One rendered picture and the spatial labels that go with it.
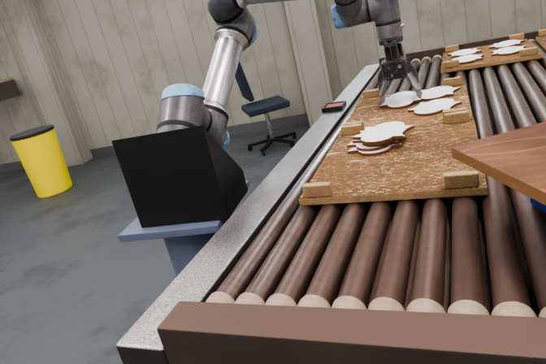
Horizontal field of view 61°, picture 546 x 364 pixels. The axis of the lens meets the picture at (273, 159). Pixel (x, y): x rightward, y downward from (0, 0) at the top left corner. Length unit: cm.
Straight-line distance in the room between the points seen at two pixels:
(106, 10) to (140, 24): 44
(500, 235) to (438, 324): 25
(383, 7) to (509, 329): 105
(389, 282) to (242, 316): 21
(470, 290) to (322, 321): 20
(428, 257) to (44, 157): 476
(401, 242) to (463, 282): 14
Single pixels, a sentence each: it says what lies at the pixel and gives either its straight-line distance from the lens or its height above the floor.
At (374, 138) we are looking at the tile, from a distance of 111.
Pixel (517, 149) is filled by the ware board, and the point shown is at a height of 104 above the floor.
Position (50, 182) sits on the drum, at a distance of 530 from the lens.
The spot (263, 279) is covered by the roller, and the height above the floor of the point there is 92.
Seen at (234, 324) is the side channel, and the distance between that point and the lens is 61.
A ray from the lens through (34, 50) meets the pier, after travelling 627.
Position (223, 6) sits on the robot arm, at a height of 135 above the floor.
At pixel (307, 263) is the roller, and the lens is 76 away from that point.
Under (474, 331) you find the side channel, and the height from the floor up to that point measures 95.
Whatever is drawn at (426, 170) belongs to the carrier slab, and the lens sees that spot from 98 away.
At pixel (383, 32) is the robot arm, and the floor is 117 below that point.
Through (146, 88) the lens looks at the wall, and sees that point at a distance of 582.
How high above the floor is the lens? 131
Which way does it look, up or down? 18 degrees down
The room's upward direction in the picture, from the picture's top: 13 degrees counter-clockwise
